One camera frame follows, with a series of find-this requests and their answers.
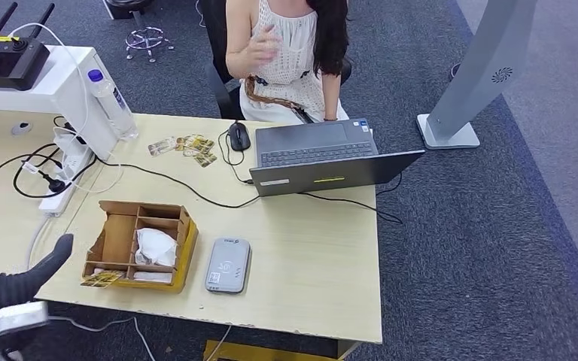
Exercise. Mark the white desk riser shelf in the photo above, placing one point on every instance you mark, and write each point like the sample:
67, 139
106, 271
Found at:
64, 92

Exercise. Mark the person's left forearm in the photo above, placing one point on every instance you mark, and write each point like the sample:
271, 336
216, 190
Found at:
333, 97

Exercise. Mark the white crumpled paper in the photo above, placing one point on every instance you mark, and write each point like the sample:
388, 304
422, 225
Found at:
156, 247

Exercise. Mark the black stool seat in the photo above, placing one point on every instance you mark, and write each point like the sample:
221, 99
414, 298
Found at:
127, 6

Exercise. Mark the white charger adapter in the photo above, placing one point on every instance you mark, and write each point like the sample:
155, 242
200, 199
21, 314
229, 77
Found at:
68, 147

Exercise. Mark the grey kiosk stand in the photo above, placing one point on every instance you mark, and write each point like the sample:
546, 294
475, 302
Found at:
478, 70

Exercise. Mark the black power plug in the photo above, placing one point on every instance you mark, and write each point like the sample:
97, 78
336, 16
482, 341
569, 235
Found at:
73, 130

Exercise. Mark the black computer mouse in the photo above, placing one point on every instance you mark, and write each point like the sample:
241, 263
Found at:
239, 137

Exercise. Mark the white flat card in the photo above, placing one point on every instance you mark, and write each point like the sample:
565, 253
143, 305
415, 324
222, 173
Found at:
153, 277

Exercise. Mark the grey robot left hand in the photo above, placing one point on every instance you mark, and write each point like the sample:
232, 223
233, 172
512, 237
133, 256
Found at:
5, 289

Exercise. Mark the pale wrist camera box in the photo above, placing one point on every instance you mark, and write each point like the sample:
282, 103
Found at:
17, 321

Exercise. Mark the grey laptop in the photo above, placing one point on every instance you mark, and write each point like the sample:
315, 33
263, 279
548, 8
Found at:
314, 144

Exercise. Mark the person's right forearm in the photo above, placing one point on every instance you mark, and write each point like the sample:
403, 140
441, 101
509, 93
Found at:
239, 65

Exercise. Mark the black antenna remote controller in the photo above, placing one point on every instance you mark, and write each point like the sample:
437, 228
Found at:
5, 65

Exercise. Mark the chrome stool base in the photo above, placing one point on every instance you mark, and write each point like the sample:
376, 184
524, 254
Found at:
145, 40

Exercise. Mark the white power strip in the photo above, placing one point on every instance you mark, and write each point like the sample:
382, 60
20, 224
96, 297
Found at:
64, 188

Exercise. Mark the person's right hand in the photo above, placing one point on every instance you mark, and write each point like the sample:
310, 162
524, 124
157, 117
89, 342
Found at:
263, 50

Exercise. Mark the yellow board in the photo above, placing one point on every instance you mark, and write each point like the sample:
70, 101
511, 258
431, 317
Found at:
269, 354

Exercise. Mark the cardboard divider box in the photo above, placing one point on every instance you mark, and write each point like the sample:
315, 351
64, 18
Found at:
117, 239

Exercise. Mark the grey card reader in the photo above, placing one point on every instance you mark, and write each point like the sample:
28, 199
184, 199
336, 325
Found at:
227, 265

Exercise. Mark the black office chair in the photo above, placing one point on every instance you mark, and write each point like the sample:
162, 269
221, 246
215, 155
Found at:
214, 30

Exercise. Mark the clear water bottle blue cap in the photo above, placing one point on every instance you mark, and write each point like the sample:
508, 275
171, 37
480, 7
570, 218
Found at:
114, 107

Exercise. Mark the person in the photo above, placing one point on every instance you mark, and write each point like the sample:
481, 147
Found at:
294, 60

